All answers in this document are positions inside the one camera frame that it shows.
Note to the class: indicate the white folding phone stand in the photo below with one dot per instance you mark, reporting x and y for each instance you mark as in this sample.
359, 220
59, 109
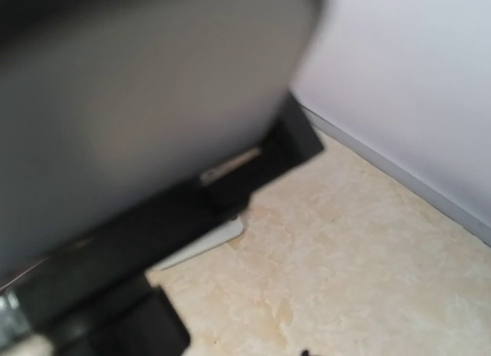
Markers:
227, 231

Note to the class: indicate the grey phone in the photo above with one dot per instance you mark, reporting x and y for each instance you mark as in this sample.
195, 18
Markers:
106, 103

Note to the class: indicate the tall black phone stand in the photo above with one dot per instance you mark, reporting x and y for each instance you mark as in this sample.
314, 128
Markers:
91, 297

